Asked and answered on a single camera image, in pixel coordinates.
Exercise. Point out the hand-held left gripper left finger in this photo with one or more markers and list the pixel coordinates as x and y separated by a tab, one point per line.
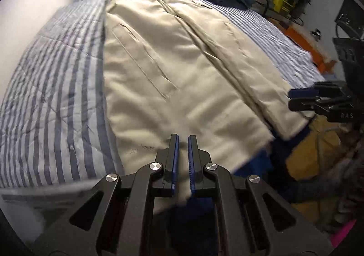
176	165

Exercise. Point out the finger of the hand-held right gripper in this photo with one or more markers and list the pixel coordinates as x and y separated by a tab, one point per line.
303	93
301	104

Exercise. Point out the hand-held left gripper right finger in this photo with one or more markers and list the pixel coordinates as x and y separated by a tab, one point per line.
190	165

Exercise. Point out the beige jacket with blue lining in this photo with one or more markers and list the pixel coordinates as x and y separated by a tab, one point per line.
170	73

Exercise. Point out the person's pink jacket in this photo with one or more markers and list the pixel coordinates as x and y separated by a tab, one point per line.
345	233

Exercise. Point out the blue white striped blanket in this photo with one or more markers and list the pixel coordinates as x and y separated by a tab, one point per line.
57	88

